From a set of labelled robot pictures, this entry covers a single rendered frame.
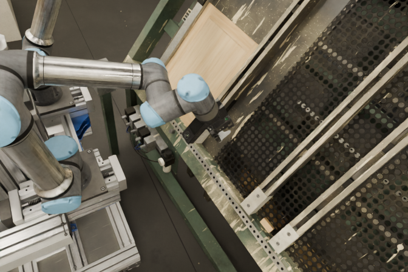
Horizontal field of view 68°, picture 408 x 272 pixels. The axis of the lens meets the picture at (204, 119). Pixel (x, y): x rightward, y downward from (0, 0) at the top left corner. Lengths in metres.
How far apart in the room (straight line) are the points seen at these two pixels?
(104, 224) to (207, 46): 1.28
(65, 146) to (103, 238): 1.06
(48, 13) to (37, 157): 0.75
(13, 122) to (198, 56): 1.11
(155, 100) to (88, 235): 1.42
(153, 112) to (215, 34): 0.90
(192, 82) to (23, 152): 0.45
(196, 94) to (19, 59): 0.43
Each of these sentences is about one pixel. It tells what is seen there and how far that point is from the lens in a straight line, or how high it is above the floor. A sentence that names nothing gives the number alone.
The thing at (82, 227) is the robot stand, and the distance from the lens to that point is 2.14.
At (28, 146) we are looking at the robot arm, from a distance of 0.86.
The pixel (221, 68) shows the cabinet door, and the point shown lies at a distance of 1.55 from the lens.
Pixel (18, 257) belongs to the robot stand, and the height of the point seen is 0.95.
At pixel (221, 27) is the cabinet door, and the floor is 1.31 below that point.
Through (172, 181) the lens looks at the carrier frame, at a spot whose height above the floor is 0.18.
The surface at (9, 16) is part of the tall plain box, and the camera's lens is 3.72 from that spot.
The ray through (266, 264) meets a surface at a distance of 1.44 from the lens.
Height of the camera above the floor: 2.17
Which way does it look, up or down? 49 degrees down
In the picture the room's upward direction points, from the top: 12 degrees clockwise
